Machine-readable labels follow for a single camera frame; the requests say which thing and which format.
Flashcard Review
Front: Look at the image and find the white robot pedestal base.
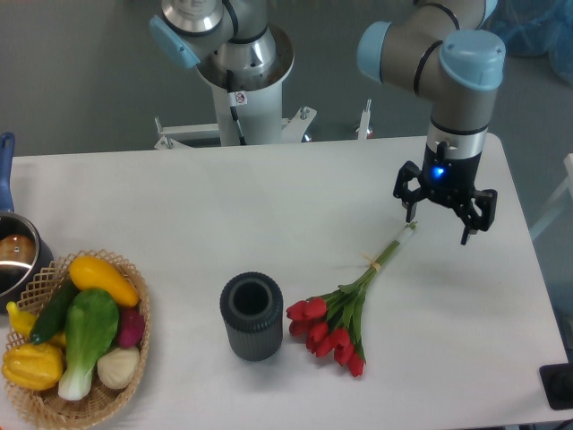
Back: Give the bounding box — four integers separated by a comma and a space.
155, 25, 317, 150

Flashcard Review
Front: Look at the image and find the blue handled saucepan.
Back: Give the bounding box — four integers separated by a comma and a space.
1, 132, 53, 315

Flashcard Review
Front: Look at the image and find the blue plastic bag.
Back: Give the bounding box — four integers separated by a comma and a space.
483, 0, 572, 84

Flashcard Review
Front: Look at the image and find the small yellow squash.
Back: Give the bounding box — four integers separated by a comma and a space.
6, 301, 66, 348

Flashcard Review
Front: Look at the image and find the woven wicker basket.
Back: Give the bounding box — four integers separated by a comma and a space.
4, 250, 151, 429

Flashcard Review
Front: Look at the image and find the dark grey ribbed vase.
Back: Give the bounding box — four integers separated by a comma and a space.
219, 271, 284, 362

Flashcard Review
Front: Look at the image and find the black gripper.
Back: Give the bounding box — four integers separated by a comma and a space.
393, 146, 498, 245

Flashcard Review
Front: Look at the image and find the yellow bell pepper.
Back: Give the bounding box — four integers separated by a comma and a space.
1, 343, 64, 391

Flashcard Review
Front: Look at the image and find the red tulip bouquet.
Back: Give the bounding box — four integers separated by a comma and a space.
286, 221, 417, 377

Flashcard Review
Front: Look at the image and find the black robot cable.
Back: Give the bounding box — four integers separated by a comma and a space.
225, 69, 248, 146

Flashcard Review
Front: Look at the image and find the black device at edge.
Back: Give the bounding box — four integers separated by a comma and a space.
539, 363, 572, 410

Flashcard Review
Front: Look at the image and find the green bok choy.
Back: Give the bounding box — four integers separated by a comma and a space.
58, 288, 119, 401

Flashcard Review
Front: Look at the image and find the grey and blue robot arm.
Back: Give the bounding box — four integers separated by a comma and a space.
149, 1, 505, 237

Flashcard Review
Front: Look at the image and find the dark green cucumber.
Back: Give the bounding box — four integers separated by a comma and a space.
29, 279, 80, 345

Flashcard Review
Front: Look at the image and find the white garlic bulb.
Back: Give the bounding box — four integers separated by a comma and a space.
97, 347, 140, 390

